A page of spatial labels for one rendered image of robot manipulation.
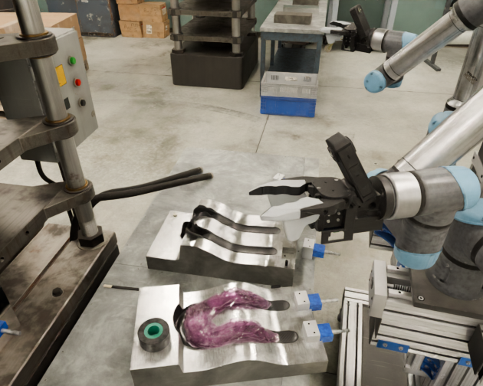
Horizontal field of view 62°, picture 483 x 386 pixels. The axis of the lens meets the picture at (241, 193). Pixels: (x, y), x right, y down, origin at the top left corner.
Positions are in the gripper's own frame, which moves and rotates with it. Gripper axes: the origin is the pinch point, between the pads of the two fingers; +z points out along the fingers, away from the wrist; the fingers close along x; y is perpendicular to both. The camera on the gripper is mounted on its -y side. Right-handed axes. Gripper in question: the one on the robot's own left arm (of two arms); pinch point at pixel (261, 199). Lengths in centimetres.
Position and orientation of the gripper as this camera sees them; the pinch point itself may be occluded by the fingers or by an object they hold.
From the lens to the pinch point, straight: 60.1
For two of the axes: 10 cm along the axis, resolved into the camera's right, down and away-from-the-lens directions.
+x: -1.9, -4.4, 8.8
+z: -9.8, 1.1, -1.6
